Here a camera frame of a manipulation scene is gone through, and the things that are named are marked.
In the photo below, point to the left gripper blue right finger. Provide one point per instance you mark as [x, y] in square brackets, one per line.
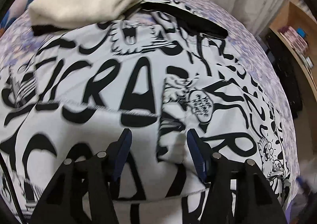
[201, 155]

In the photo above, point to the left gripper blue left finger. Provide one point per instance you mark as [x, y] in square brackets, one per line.
[118, 153]

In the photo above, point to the black white graffiti jacket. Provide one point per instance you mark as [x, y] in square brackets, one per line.
[62, 108]

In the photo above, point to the purple cat print blanket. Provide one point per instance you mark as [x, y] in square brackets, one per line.
[18, 45]

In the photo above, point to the black folded garment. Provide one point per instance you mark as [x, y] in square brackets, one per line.
[39, 30]

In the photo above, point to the pink drawer boxes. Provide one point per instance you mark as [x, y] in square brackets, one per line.
[294, 39]

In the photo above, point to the wooden shelf unit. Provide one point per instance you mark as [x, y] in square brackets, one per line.
[297, 31]

